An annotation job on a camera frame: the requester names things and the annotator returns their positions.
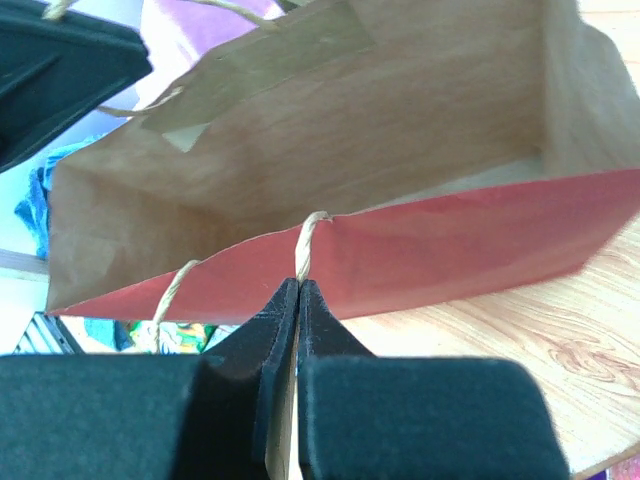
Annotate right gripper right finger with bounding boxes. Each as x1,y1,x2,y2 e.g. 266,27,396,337
298,280,570,480

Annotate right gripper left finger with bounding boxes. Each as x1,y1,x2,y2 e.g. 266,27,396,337
1,279,298,479

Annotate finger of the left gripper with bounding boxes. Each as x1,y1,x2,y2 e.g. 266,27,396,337
1,1,152,171

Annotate red paper bag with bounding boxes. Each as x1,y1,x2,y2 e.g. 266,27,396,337
48,1,639,324

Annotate pink t-shirt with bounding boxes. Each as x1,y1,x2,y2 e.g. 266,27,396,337
140,0,256,67

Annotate blue cloth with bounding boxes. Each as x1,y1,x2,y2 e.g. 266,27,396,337
14,134,104,260

